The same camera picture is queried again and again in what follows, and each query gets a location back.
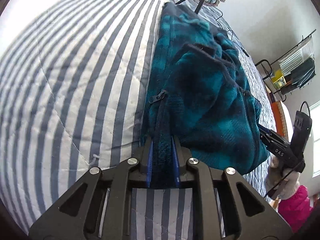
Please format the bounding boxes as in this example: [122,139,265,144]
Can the teal plaid fleece jacket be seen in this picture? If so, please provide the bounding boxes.
[140,3,268,189]

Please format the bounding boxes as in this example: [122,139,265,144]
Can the pink sleeve right forearm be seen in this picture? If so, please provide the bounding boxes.
[278,185,313,233]

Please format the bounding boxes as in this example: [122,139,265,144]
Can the black metal clothes rack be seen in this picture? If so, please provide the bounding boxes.
[255,31,316,103]

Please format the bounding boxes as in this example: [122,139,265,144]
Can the right hand in grey glove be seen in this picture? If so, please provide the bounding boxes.
[265,154,300,200]

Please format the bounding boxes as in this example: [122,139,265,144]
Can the white orange pillow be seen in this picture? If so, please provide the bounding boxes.
[265,85,293,142]

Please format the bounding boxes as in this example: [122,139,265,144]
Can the bright window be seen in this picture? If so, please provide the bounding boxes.
[310,101,320,178]

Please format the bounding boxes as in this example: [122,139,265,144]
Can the yellow box on rack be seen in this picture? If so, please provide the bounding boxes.
[271,69,286,89]

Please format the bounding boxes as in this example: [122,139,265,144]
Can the dark hanging garment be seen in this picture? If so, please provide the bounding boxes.
[280,58,316,95]

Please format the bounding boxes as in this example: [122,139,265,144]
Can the white striped hanging garment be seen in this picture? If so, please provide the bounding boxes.
[278,36,314,76]

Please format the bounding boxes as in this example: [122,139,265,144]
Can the blue white striped quilt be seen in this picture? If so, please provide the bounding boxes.
[0,0,278,240]

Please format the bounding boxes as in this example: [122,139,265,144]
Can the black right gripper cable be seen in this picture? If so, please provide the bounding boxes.
[265,101,312,198]

